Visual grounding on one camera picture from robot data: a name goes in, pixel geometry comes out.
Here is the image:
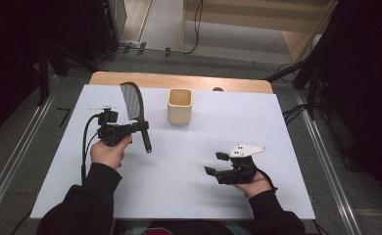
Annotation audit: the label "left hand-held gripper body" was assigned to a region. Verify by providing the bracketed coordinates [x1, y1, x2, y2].
[88, 104, 133, 147]

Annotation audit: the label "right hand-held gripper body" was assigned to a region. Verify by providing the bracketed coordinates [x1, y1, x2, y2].
[215, 144, 267, 186]

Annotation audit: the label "dark kitchen cleaver knife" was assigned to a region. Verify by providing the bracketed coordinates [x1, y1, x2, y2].
[119, 81, 154, 155]

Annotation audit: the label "person's right hand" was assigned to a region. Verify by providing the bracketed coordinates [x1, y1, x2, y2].
[232, 171, 275, 200]

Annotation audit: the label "person's left hand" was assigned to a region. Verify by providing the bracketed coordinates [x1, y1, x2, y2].
[89, 134, 134, 171]

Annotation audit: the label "white board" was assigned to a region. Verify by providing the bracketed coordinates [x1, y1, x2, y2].
[29, 83, 316, 220]

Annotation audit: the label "beige square cup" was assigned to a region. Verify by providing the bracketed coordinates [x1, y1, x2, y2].
[167, 87, 193, 126]

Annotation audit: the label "wooden table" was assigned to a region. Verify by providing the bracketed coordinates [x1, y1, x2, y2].
[89, 70, 274, 95]

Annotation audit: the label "black cabinet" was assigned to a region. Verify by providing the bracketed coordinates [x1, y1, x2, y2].
[79, 0, 120, 63]

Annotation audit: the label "black metal stand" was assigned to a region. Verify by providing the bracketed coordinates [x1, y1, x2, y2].
[264, 32, 325, 121]

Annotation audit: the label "light wooden shelf unit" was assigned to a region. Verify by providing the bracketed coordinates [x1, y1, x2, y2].
[181, 0, 340, 65]

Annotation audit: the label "right hand-held gripper black cable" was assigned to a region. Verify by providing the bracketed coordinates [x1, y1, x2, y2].
[255, 166, 279, 192]

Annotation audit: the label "hand-held gripper black cable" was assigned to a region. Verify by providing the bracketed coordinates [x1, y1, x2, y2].
[80, 113, 101, 184]
[255, 166, 279, 192]

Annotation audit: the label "left hand-held gripper black cable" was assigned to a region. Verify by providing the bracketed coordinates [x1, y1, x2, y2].
[80, 113, 101, 184]

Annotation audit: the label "black floor cables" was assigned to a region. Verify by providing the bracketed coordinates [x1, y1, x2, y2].
[281, 103, 311, 127]

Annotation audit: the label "metal floor rail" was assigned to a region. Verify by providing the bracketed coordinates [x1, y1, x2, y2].
[292, 87, 363, 235]
[0, 73, 62, 227]

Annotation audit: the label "black hanging cable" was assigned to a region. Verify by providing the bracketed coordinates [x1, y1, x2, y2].
[182, 0, 204, 55]

